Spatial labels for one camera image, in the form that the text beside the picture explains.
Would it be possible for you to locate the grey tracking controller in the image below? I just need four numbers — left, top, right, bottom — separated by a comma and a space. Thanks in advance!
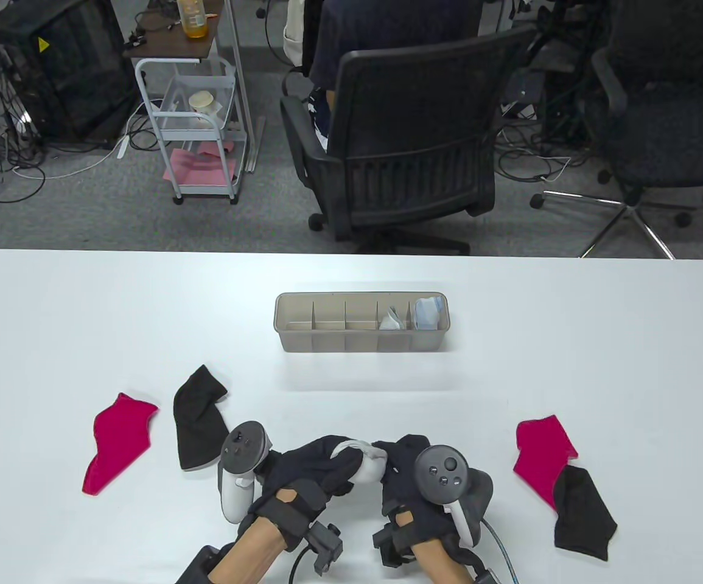
413, 446, 494, 546
217, 422, 274, 523

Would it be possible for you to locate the pink sock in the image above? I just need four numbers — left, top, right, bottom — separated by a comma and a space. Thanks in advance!
514, 415, 578, 510
82, 392, 160, 496

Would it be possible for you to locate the black computer tower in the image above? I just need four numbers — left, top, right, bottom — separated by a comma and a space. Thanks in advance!
0, 0, 139, 150

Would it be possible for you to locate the person's right hand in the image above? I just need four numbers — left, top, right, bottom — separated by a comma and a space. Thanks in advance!
372, 435, 486, 548

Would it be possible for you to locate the grey cable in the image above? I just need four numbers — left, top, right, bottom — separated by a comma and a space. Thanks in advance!
482, 520, 519, 584

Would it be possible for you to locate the dark chair with chrome base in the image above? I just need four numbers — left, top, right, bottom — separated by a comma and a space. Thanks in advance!
531, 0, 703, 259

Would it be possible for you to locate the black sock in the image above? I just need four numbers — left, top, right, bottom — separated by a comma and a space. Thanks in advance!
173, 364, 232, 471
553, 465, 618, 561

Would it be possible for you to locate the beige divided organizer box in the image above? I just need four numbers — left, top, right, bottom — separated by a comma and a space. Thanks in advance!
274, 292, 449, 353

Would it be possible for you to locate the cream cup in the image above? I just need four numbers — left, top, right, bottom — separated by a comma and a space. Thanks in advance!
189, 91, 225, 116

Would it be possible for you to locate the person's right forearm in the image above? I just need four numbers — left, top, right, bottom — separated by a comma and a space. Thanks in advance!
412, 538, 472, 584

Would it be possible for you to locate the pink cloth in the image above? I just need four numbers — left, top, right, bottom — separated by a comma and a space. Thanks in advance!
163, 141, 239, 186

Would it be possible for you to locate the white rolling cart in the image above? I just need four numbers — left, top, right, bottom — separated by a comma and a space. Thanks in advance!
123, 6, 248, 204

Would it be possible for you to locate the person's left hand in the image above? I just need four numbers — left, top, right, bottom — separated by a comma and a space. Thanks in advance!
254, 434, 364, 535

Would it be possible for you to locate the person's left forearm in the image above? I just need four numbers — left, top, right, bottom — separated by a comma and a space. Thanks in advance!
208, 520, 285, 584

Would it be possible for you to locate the bottle of orange liquid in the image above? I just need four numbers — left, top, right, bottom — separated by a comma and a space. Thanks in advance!
177, 0, 209, 39

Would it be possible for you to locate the black cable tangle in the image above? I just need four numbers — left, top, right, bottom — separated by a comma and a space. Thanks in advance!
0, 58, 47, 244
494, 58, 598, 183

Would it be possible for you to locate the black mesh office chair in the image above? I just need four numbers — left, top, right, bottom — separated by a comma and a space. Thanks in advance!
279, 24, 537, 255

